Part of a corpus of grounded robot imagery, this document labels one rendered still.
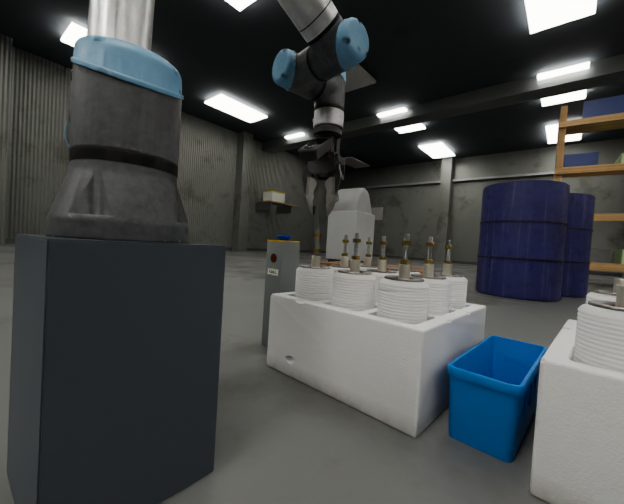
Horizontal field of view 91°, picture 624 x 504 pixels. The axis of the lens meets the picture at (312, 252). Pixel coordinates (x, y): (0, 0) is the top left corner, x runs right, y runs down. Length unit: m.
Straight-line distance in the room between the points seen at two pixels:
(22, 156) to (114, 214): 6.86
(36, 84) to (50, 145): 0.99
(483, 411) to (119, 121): 0.63
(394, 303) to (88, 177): 0.49
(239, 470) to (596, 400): 0.45
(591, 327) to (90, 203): 0.62
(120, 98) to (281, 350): 0.58
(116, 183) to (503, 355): 0.82
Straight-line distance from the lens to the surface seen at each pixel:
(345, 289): 0.65
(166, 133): 0.43
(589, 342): 0.55
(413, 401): 0.59
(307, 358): 0.71
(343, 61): 0.69
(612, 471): 0.55
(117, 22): 0.63
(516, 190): 2.75
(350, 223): 5.39
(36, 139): 7.31
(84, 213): 0.40
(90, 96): 0.44
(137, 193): 0.39
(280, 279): 0.88
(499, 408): 0.60
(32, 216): 7.16
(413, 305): 0.60
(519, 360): 0.87
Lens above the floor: 0.31
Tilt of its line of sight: 1 degrees down
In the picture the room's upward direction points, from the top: 4 degrees clockwise
